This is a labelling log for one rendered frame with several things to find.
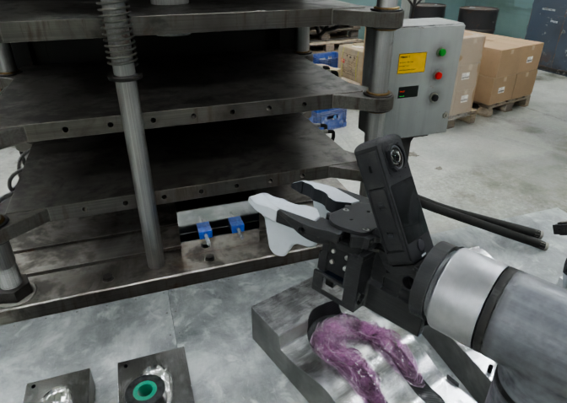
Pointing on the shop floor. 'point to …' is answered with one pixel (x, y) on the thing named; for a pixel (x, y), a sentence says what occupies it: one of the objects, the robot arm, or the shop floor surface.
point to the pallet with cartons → (506, 73)
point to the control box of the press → (418, 77)
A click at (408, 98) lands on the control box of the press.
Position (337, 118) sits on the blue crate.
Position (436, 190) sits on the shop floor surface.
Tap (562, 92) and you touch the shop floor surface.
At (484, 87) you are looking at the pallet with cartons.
